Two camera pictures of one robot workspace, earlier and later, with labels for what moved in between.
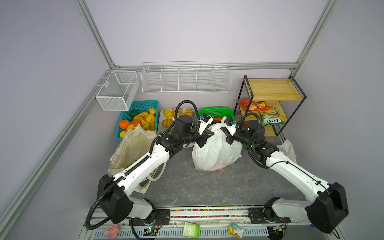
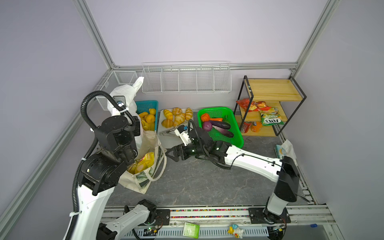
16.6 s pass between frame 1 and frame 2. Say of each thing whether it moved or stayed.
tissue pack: stayed
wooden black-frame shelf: stayed
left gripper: moved
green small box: stayed
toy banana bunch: stayed
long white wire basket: stayed
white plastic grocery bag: moved
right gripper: moved
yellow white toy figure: stayed
